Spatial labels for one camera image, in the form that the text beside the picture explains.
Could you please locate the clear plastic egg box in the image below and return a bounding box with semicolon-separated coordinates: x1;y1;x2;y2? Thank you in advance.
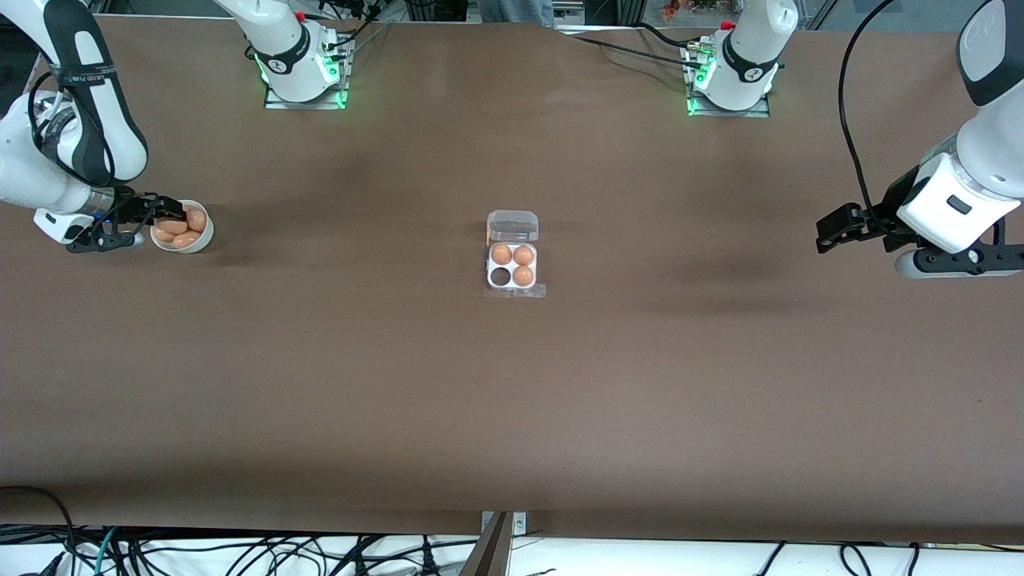
483;210;548;299

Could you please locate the white round bowl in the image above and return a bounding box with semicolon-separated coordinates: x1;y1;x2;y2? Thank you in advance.
150;200;214;254

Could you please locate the colourful flower decoration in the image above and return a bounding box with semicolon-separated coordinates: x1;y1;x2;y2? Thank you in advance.
660;0;721;21

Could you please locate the person in blue jeans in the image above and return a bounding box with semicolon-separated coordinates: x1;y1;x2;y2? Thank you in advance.
480;0;554;27

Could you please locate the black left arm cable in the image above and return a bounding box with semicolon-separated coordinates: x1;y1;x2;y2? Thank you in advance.
838;0;897;221

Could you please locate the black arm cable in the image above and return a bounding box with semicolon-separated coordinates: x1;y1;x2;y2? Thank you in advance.
28;68;121;233
838;0;897;221

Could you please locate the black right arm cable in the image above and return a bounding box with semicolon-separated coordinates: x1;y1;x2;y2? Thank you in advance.
28;68;121;233

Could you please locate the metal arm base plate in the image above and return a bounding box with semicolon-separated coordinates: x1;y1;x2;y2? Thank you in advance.
264;36;350;110
686;44;773;118

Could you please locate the teal cable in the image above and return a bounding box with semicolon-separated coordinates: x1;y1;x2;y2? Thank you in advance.
92;526;121;576

